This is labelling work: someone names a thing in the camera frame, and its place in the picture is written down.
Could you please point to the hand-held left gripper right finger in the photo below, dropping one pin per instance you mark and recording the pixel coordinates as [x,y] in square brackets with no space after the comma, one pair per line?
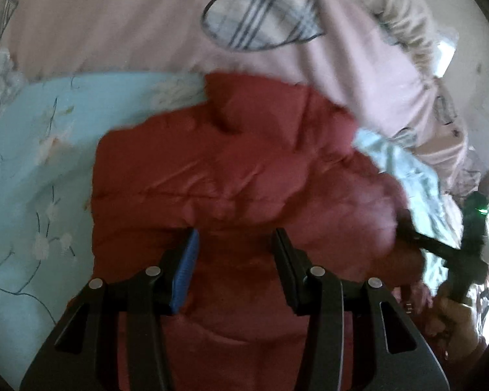
[286,258]

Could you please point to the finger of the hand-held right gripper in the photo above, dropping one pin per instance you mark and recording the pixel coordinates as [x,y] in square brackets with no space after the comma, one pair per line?
[426,241]

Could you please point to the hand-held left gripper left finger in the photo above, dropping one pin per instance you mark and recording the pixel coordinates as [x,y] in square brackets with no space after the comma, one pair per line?
[185,271]

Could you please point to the red quilted jacket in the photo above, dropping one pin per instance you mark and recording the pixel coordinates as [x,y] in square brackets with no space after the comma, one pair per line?
[228,179]

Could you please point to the person's right hand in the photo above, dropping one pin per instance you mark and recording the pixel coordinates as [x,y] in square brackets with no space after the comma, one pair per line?
[456,321]

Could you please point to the light blue floral bedsheet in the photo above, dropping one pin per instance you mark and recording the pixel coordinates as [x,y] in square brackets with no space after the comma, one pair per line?
[36,171]

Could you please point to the beige ruffled pillow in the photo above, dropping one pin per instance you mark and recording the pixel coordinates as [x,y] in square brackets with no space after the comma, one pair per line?
[407,16]

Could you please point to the pink duvet with plaid hearts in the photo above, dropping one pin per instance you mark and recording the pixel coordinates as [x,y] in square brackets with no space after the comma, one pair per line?
[126,20]

